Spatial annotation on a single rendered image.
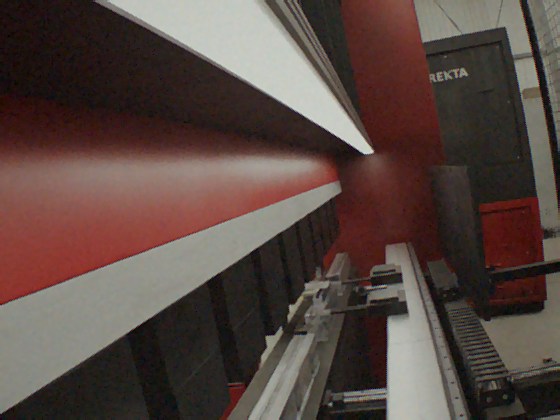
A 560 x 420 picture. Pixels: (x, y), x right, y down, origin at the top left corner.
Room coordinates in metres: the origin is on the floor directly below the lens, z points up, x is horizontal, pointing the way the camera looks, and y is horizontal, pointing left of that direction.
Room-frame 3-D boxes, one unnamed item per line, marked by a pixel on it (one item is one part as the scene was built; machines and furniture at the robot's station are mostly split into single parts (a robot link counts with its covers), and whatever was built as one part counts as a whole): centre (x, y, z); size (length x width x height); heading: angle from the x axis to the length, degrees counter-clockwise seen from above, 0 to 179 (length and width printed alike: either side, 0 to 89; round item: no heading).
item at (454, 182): (1.78, -0.65, 1.12); 1.13 x 0.02 x 0.44; 167
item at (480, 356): (0.83, -0.32, 1.02); 0.44 x 0.06 x 0.04; 167
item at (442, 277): (1.38, -0.44, 1.02); 0.37 x 0.06 x 0.04; 167
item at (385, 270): (1.63, -0.25, 1.01); 0.26 x 0.12 x 0.05; 77
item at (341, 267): (2.20, -0.22, 0.92); 0.50 x 0.06 x 0.10; 167
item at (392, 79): (2.58, -0.48, 1.15); 0.85 x 0.25 x 2.30; 77
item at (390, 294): (1.30, -0.17, 1.01); 0.26 x 0.12 x 0.05; 77
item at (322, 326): (1.61, -0.09, 0.92); 0.39 x 0.06 x 0.10; 167
